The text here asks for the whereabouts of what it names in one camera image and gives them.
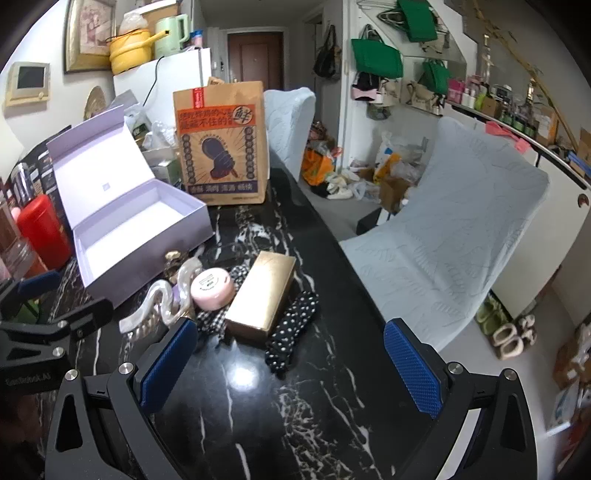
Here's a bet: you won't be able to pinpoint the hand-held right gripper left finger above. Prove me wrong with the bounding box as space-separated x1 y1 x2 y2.
44 318 199 480

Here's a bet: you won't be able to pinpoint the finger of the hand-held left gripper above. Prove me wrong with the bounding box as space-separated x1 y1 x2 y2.
0 271 62 319
45 298 115 341

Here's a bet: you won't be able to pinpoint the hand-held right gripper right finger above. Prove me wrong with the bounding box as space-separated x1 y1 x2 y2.
383 318 539 480

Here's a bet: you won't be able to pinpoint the black white checkered scrunchie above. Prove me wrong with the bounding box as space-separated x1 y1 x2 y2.
196 265 252 337

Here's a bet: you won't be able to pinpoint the white translucent hair claw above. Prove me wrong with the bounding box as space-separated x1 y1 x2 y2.
119 278 183 337

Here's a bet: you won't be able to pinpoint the pink round compact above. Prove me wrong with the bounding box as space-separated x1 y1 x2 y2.
191 268 235 311

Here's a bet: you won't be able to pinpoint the beige hair clip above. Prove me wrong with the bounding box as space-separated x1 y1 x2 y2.
178 257 205 298

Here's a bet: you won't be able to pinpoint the small gold hair clip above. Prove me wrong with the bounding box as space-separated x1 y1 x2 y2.
165 250 189 278

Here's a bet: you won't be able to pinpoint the lavender gift box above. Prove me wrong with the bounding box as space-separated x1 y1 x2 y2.
46 104 215 308

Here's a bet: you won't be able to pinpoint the gold rectangular case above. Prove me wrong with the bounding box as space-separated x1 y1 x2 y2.
225 250 297 341

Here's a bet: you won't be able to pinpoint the black polka dot scrunchie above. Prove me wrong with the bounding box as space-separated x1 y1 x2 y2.
264 291 320 374

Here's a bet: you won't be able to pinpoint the red canister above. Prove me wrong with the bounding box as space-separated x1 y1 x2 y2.
17 194 73 271

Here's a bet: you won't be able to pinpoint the tall brown spice jar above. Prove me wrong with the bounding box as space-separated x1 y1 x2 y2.
0 180 28 250

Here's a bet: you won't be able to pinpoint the green slippers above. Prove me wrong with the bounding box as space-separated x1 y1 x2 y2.
475 293 513 335

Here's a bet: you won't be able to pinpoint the beige slippers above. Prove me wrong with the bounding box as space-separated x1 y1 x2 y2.
492 315 539 361

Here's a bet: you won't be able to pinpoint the purple tumbler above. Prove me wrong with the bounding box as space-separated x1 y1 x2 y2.
11 161 44 204

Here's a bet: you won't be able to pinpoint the black printed boxes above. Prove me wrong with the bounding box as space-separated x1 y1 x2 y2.
18 138 63 217

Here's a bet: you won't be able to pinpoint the chair with light blue cover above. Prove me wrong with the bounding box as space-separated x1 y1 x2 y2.
339 116 550 354
263 87 317 169

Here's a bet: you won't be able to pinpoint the black box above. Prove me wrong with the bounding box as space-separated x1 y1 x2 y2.
357 205 394 234

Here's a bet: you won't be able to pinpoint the white cutting board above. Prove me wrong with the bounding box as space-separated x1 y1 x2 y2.
0 108 25 162

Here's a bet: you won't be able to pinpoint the green carton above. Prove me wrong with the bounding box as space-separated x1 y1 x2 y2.
154 159 183 189

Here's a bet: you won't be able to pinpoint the brown cardboard box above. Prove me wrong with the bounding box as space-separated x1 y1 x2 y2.
379 178 413 214
551 323 591 393

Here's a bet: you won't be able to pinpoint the crumpled clear plastic bags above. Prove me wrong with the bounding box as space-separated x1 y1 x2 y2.
124 104 178 162

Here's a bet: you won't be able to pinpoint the white shoes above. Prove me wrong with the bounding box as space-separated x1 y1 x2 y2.
325 178 358 200

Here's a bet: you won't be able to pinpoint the white cabinet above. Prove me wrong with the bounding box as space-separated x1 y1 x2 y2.
450 99 591 319

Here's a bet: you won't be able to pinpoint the grey plastic bag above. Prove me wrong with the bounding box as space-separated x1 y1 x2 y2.
108 90 144 116

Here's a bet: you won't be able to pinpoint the printed brown paper bag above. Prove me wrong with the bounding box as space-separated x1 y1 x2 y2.
173 80 271 206

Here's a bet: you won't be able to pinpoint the white plastic bag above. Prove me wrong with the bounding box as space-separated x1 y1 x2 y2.
374 131 428 185

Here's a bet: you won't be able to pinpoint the orange plastic bag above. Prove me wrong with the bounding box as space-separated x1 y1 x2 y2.
302 148 334 186

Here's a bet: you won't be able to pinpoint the yellow pot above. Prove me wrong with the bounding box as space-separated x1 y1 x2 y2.
108 28 171 75

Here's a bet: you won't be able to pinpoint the white refrigerator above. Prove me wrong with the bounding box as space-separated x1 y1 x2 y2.
113 48 213 139

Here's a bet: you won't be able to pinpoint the pink cloth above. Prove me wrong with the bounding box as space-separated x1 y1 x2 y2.
485 122 533 154

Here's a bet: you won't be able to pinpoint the gold framed picture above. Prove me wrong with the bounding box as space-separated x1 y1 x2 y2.
63 0 118 75

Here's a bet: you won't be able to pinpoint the beige tote bag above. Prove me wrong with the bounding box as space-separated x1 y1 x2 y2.
401 78 446 116

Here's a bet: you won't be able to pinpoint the green electric kettle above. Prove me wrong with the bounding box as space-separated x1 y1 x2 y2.
154 14 191 60

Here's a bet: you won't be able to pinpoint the row of cosmetic bottles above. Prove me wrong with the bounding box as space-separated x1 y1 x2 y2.
448 74 561 139

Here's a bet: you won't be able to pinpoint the clear plastic bag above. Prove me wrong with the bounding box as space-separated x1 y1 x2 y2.
119 10 148 35

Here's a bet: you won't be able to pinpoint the pink black handbag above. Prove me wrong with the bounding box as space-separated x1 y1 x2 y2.
351 71 385 103

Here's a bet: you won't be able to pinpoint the cardboard box with white lid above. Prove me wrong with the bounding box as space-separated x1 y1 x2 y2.
141 0 181 21

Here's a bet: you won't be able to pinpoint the brown door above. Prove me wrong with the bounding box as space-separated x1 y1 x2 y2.
227 29 284 90

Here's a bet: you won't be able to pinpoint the green tote bag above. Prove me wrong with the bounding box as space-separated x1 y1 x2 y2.
351 25 404 79

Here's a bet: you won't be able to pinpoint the woven wall fan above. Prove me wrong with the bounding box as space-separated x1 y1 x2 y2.
84 85 110 121

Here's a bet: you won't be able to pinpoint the beige wall intercom panel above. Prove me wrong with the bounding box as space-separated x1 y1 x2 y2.
4 61 51 108

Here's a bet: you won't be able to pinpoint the black kettle cable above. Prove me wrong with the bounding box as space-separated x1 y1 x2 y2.
142 55 163 108

